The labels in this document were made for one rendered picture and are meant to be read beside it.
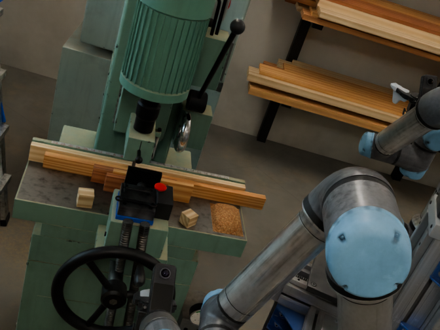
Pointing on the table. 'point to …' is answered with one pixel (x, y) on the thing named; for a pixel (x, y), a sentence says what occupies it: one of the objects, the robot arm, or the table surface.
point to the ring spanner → (135, 201)
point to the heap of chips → (226, 219)
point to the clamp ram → (142, 177)
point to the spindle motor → (164, 48)
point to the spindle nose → (146, 116)
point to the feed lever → (199, 103)
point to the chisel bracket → (138, 142)
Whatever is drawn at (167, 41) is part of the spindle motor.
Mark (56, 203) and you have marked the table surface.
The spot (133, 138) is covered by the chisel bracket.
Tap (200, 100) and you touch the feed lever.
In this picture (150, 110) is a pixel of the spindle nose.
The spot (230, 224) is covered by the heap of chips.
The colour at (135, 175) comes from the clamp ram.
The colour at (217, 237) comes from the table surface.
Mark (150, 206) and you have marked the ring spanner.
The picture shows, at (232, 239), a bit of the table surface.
